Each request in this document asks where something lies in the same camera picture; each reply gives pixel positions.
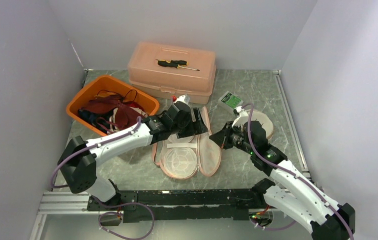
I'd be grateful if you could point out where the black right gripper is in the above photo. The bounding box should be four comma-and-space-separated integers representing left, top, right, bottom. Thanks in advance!
209, 120, 255, 155

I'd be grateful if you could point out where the dark red bra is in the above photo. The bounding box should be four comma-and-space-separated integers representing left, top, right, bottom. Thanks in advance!
79, 96, 148, 133

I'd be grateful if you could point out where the beige lace bra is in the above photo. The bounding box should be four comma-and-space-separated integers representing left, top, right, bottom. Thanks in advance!
98, 116, 122, 135

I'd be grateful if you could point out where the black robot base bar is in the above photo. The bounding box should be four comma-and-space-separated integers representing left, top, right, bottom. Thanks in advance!
87, 188, 266, 223

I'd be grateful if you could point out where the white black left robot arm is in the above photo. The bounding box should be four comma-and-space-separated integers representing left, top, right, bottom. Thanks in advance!
55, 101, 208, 210

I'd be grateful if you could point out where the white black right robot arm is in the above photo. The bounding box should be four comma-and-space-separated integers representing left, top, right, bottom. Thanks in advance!
210, 121, 355, 240

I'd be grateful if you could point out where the small green-labelled plastic box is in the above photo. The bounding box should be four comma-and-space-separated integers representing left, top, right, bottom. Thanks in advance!
217, 91, 244, 114

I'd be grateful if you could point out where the orange plastic basin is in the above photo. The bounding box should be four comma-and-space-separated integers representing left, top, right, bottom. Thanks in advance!
66, 75, 159, 136

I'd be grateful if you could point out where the black yellow screwdriver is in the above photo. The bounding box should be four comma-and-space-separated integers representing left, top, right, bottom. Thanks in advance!
156, 59, 200, 71

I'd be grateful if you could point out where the pink translucent toolbox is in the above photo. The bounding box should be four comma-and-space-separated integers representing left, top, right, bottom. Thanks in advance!
127, 42, 216, 105

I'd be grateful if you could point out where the dark blue cloth garment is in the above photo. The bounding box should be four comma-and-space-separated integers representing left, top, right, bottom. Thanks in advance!
77, 109, 98, 126

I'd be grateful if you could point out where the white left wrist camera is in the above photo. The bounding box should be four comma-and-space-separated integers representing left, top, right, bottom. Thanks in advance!
172, 94, 190, 108

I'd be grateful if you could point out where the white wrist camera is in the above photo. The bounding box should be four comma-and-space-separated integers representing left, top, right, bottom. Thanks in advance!
232, 106, 249, 128
172, 94, 190, 108

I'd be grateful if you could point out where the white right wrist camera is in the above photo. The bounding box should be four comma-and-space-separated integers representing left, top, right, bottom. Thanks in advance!
232, 106, 249, 128

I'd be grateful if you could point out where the aluminium frame rail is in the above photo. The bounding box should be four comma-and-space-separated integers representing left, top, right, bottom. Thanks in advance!
37, 191, 107, 215

